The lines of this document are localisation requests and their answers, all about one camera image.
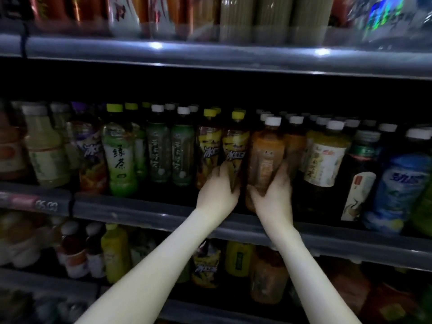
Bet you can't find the person's left hand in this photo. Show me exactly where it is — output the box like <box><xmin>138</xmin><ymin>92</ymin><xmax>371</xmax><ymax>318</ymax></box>
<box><xmin>195</xmin><ymin>162</ymin><xmax>241</xmax><ymax>221</ymax></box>

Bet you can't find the large dark plum drink bottle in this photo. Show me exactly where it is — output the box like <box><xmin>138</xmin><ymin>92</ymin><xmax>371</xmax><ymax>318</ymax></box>
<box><xmin>359</xmin><ymin>281</ymin><xmax>427</xmax><ymax>324</ymax></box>

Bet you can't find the stack of red drink cans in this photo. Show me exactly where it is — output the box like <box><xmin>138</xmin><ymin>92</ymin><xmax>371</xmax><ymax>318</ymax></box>
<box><xmin>28</xmin><ymin>0</ymin><xmax>109</xmax><ymax>32</ymax></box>

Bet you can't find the row of tea juice bottles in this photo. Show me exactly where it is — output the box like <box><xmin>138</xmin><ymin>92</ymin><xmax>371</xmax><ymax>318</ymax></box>
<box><xmin>0</xmin><ymin>211</ymin><xmax>432</xmax><ymax>324</ymax></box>

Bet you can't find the dark tea bottle yellow label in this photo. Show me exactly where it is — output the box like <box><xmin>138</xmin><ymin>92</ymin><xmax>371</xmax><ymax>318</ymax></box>
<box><xmin>191</xmin><ymin>239</ymin><xmax>222</xmax><ymax>289</ymax></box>

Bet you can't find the person's right hand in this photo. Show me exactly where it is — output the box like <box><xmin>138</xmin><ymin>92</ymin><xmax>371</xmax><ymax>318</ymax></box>
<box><xmin>246</xmin><ymin>163</ymin><xmax>294</xmax><ymax>233</ymax></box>

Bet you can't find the pink juice bottle white cap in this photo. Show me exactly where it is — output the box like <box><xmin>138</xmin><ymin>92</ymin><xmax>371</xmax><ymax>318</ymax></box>
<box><xmin>0</xmin><ymin>109</ymin><xmax>28</xmax><ymax>181</ymax></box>

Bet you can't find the orange tea bottle white cap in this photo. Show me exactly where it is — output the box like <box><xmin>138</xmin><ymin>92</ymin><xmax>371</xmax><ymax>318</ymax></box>
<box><xmin>245</xmin><ymin>117</ymin><xmax>286</xmax><ymax>213</ymax></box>

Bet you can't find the person's right forearm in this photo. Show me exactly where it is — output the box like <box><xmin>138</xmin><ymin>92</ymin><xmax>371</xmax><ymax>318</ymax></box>
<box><xmin>266</xmin><ymin>222</ymin><xmax>362</xmax><ymax>324</ymax></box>

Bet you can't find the green pictured price label strip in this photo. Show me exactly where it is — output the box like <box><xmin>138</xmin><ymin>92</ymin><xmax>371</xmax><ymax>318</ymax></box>
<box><xmin>0</xmin><ymin>191</ymin><xmax>72</xmax><ymax>216</ymax></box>

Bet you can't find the red label bottle white cap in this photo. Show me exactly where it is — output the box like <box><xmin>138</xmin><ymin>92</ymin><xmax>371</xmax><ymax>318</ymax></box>
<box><xmin>329</xmin><ymin>0</ymin><xmax>356</xmax><ymax>29</ymax></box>

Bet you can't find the yellow black label bottle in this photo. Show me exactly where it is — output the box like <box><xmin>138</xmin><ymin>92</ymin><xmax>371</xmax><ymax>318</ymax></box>
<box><xmin>222</xmin><ymin>111</ymin><xmax>251</xmax><ymax>194</ymax></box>

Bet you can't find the person's left forearm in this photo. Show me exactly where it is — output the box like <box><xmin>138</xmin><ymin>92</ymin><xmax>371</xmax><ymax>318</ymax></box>
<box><xmin>76</xmin><ymin>209</ymin><xmax>220</xmax><ymax>324</ymax></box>

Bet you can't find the pale yellow juice bottle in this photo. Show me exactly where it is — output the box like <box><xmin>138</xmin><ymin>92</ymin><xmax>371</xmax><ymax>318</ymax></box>
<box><xmin>21</xmin><ymin>103</ymin><xmax>72</xmax><ymax>189</ymax></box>

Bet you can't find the blue label bottle white cap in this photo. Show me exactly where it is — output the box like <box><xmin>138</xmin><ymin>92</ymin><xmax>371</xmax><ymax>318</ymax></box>
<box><xmin>363</xmin><ymin>127</ymin><xmax>432</xmax><ymax>237</ymax></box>

